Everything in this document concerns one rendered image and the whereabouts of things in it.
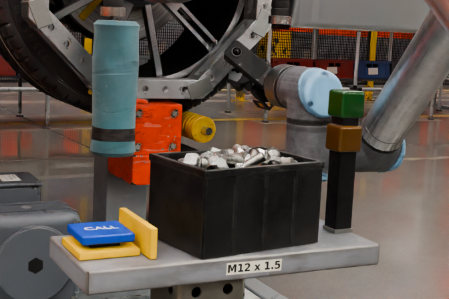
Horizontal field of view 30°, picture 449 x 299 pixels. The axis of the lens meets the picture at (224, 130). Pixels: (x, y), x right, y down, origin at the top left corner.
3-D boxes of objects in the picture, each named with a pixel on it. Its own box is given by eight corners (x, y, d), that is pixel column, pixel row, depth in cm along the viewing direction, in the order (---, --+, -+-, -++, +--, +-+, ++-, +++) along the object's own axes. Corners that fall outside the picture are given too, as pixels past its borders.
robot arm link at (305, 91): (304, 122, 158) (307, 69, 156) (271, 114, 169) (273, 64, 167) (345, 120, 162) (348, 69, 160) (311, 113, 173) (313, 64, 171)
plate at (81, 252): (119, 239, 114) (119, 232, 114) (139, 255, 107) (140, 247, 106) (61, 243, 110) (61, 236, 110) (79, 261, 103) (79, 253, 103)
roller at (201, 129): (168, 125, 208) (169, 103, 208) (220, 144, 182) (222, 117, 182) (146, 126, 206) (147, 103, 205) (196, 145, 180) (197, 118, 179)
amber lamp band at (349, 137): (346, 148, 126) (348, 121, 125) (361, 153, 122) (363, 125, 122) (323, 149, 124) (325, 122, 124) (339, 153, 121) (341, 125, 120)
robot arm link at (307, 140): (347, 183, 164) (351, 120, 162) (292, 185, 161) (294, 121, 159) (329, 173, 173) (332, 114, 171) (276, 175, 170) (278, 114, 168)
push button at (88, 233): (117, 235, 113) (117, 219, 113) (135, 249, 107) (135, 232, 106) (66, 239, 110) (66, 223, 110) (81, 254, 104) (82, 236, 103)
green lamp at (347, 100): (348, 115, 125) (350, 89, 125) (364, 119, 122) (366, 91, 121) (326, 115, 123) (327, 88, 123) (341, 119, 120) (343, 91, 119)
